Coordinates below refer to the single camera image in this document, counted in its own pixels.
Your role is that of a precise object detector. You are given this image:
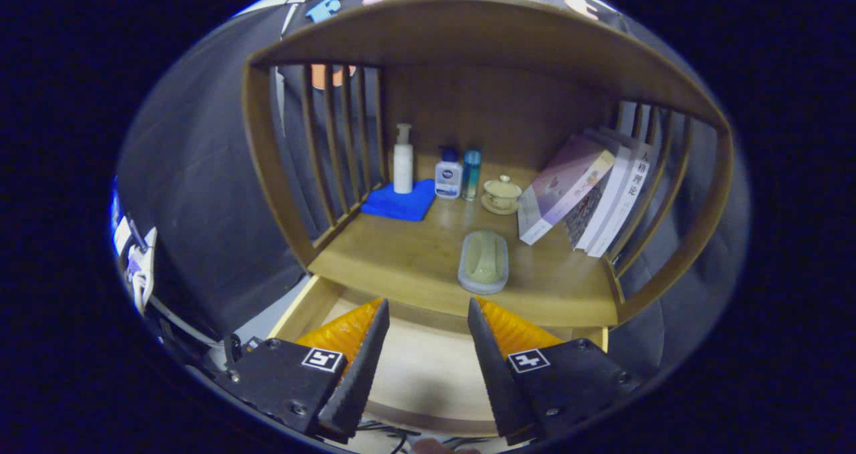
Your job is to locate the white pump bottle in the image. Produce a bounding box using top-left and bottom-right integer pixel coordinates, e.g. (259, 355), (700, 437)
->
(393, 123), (415, 195)

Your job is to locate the wooden cabinet with slatted shelf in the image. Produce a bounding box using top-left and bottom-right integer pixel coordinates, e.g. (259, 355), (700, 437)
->
(241, 0), (735, 328)

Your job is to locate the black cable bundle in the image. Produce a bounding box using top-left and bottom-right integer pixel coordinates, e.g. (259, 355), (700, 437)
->
(358, 422), (486, 453)

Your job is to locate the dark patterned book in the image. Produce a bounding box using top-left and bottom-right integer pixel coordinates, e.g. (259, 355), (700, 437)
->
(562, 166), (619, 251)

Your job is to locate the black backdrop cloth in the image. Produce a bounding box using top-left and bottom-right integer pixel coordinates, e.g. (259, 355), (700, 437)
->
(114, 0), (750, 388)

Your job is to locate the white lotion bottle blue cap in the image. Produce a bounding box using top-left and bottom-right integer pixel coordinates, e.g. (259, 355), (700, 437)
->
(434, 146), (463, 200)

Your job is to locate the plain white book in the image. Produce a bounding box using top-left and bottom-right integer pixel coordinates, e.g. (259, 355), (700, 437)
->
(575, 133), (634, 253)

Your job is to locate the white power strip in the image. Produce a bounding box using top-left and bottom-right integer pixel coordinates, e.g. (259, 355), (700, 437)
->
(127, 227), (158, 314)

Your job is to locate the purple cover book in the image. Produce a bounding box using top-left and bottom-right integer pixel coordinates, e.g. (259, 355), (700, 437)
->
(517, 133), (617, 246)

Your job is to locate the teal slim bottle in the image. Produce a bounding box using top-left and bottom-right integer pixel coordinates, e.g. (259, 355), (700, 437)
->
(461, 148), (482, 202)

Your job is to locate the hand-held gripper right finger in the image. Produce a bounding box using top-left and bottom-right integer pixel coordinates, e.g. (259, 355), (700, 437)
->
(467, 297), (643, 446)

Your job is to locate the black electronic box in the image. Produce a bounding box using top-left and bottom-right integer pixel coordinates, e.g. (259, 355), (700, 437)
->
(224, 334), (265, 374)

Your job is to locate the blue white poster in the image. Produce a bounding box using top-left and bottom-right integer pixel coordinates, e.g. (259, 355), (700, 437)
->
(110, 187), (132, 254)

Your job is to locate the white book with black characters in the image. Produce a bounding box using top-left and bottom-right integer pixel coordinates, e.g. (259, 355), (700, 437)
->
(588, 140), (655, 259)

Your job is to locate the pale green soap grey dish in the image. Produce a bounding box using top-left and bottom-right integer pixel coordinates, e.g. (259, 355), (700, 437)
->
(457, 230), (510, 296)

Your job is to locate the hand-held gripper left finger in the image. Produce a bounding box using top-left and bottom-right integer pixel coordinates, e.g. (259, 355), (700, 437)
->
(221, 298), (391, 445)

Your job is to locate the blue folded cloth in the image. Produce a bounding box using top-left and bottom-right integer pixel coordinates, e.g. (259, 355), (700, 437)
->
(360, 179), (437, 222)

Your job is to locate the beige lidded teacup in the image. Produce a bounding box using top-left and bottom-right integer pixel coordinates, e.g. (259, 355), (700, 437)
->
(480, 175), (523, 215)

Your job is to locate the wooden countertop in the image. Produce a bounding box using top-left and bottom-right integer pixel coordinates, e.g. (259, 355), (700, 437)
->
(308, 173), (619, 328)

